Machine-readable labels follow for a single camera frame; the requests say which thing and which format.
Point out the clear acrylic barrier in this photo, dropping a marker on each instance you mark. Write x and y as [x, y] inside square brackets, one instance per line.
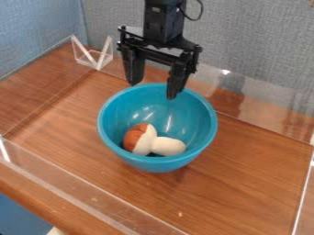
[97, 202]
[264, 104]

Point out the clear acrylic back barrier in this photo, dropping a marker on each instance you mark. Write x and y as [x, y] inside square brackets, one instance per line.
[264, 104]

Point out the blue plastic bowl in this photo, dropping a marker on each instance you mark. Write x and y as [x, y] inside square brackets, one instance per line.
[185, 118]

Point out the brown white plush mushroom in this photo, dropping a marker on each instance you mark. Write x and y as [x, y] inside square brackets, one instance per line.
[142, 141]

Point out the clear acrylic corner bracket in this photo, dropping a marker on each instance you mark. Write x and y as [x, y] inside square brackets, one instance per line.
[93, 58]

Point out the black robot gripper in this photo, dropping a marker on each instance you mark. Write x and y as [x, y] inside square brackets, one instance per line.
[159, 42]

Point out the clear acrylic front barrier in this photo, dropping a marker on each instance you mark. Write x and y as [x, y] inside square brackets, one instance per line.
[97, 202]

